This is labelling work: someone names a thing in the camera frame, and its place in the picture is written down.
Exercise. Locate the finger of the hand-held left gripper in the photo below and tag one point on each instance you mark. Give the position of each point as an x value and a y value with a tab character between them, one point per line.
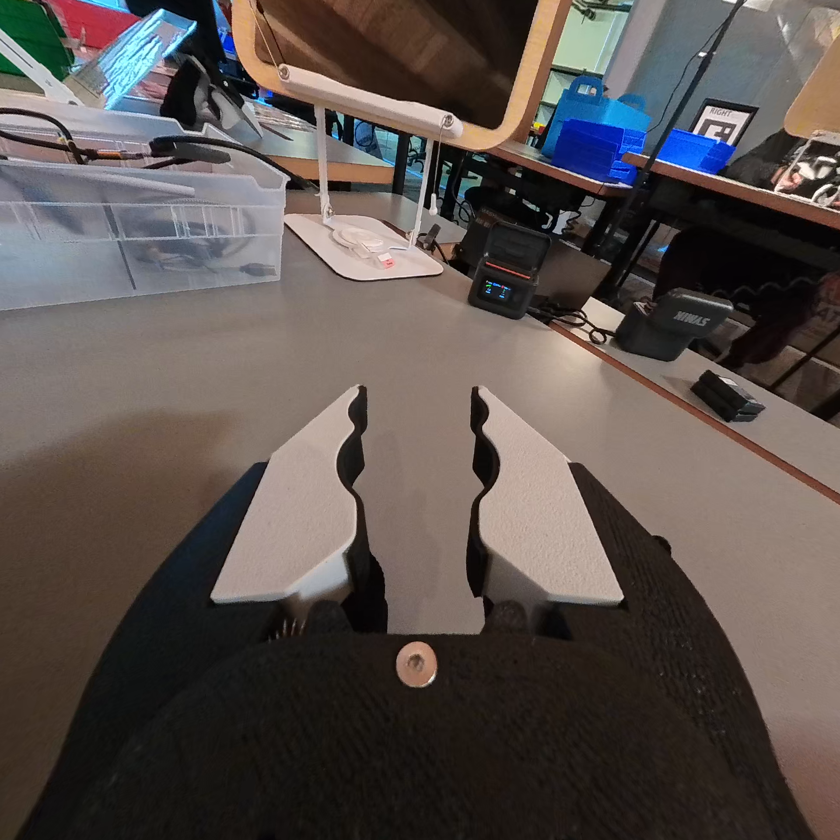
239	118

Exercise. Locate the background table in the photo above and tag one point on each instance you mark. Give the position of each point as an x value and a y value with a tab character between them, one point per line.
722	180

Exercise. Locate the dark box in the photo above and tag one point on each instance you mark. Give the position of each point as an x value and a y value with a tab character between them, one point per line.
577	275

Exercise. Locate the blue plastic bin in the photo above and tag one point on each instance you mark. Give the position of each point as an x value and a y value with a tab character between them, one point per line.
695	149

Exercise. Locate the black battery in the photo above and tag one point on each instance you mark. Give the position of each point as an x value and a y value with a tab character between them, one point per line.
728	397

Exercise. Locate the clear plastic bin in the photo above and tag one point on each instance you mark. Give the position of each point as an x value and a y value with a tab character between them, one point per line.
131	128
59	262

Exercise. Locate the wooden framed board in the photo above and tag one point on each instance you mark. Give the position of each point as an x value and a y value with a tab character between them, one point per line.
394	46
814	98

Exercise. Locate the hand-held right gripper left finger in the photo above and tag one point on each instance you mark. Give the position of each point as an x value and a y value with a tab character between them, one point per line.
289	525

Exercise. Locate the black framed tag sign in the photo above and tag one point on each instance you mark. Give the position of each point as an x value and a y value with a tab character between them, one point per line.
722	124

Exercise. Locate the black charging case with screen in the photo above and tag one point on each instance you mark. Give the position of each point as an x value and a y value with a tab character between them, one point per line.
505	275

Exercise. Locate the green plastic bin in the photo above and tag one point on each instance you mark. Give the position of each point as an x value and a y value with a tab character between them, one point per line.
29	36

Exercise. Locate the red plastic bin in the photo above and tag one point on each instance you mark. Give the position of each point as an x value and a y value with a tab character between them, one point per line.
92	19

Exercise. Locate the white mounting plate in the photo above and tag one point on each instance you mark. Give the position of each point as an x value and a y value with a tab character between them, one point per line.
394	269

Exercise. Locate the black light stand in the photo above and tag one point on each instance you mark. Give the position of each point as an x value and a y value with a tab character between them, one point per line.
682	98

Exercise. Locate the dark grey charger dock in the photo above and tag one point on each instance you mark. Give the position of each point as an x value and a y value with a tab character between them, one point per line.
669	321

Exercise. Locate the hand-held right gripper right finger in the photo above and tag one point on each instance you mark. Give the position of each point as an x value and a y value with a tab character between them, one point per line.
544	525

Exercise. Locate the stack of blue plastic bins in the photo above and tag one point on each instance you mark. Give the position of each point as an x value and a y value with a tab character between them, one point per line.
590	105

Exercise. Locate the clear plastic tray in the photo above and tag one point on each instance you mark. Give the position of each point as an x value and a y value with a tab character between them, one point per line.
138	62

